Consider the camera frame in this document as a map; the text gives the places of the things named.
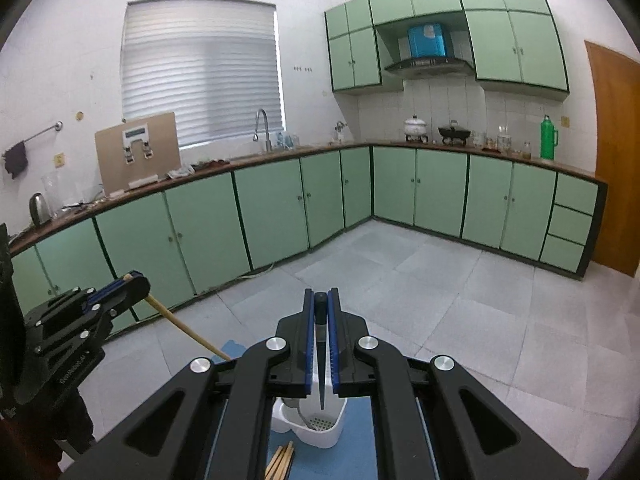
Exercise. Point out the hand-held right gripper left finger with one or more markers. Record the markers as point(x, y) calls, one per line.
point(309, 340)

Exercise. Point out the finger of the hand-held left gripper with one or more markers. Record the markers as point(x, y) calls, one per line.
point(107, 287)
point(131, 297)

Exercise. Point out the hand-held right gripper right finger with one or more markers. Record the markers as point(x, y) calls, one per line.
point(333, 340)

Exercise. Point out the black chopstick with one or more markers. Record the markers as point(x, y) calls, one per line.
point(321, 350)

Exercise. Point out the wooden chopstick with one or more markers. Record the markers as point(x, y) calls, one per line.
point(279, 466)
point(271, 467)
point(190, 330)
point(286, 462)

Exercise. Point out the white utensil holder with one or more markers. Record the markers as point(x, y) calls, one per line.
point(330, 440)

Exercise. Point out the blue mat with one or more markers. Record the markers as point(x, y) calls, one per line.
point(357, 440)

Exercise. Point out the steel electric kettle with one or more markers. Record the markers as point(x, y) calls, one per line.
point(40, 207)

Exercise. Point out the green base cabinet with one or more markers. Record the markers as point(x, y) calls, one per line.
point(490, 205)
point(210, 225)

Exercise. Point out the clear plastic jug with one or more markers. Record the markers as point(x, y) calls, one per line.
point(52, 190)

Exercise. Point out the black box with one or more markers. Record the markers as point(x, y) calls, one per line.
point(4, 240)

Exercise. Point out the brown board with white holders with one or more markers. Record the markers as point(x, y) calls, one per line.
point(160, 150)

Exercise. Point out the red cloth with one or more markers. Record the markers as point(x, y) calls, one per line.
point(210, 165)

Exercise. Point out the dark towel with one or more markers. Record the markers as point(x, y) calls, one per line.
point(16, 160)

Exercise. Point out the clear bottles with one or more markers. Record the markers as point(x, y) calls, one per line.
point(287, 141)

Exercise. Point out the small chrome tap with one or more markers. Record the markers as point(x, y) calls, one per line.
point(340, 132)

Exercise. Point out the chrome kitchen faucet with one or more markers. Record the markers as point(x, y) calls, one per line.
point(266, 135)

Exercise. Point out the white lidded pot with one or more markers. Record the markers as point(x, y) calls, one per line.
point(415, 127)

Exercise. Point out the white window blind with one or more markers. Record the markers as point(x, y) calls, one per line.
point(200, 70)

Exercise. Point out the black wok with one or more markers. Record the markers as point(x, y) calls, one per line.
point(454, 132)

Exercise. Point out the clear glass cup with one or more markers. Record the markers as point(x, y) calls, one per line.
point(478, 141)

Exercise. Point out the glass jar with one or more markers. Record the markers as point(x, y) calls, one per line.
point(527, 150)

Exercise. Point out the range hood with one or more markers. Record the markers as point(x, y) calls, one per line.
point(430, 66)

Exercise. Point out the green thermos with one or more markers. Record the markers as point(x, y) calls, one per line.
point(548, 140)

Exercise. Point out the blue box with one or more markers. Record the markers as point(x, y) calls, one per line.
point(426, 40)

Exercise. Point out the wooden door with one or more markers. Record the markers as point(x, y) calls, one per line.
point(612, 160)

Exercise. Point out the metal towel rail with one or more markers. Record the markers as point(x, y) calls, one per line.
point(37, 134)

